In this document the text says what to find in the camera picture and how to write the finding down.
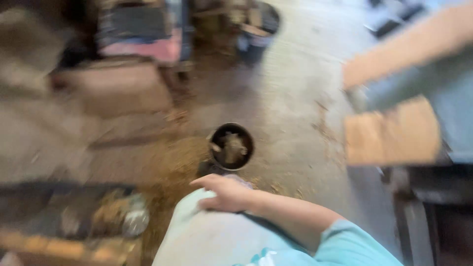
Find black bucket with debris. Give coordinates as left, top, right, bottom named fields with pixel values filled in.
left=208, top=122, right=255, bottom=171

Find person's right hand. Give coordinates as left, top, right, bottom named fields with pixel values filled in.
left=189, top=174, right=259, bottom=214

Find pink and blue crate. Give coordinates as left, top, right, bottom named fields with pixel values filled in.
left=97, top=0, right=194, bottom=65

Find grey blue machine table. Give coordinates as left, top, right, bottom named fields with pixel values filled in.
left=345, top=44, right=473, bottom=266

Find short light wooden board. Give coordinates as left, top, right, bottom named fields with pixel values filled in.
left=344, top=95, right=443, bottom=167

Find heap of sawdust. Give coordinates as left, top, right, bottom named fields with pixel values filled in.
left=90, top=137, right=211, bottom=259

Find person's light blue shirt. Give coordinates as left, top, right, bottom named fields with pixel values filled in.
left=234, top=219, right=404, bottom=266

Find orange wooden plank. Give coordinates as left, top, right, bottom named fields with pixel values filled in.
left=0, top=229, right=130, bottom=265

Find long light wooden board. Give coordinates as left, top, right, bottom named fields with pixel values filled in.
left=342, top=3, right=473, bottom=91

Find dark tub with scraps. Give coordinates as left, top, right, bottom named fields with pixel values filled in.
left=236, top=1, right=281, bottom=63

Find shiny metal can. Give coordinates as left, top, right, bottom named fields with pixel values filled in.
left=120, top=194, right=150, bottom=238

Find person's pale trouser leg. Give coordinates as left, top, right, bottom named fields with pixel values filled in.
left=152, top=188, right=307, bottom=266

